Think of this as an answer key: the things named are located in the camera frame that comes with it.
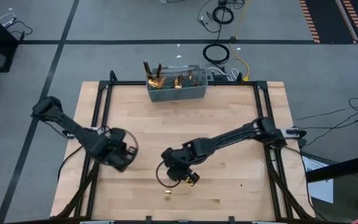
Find black camera cable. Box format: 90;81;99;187
155;160;181;189

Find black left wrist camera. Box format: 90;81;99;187
109;127;127;144

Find white paper sheet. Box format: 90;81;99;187
301;155;335;205

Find black coiled floor cable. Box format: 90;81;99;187
211;5;235;26
202;42;231;65

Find black aluminium table frame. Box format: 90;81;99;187
54;70;315;224

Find grey plastic cutlery basket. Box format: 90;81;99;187
145;64;209;103

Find black power strip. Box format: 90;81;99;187
206;73;229;83

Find red handled utensils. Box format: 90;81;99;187
142;61;154;82

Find black desk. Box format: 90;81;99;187
305;151;358;224

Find yellow floor cable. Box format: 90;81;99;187
227;0;250;82

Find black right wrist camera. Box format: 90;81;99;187
183;172;201;187

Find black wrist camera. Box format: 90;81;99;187
109;127;127;144
183;172;201;187

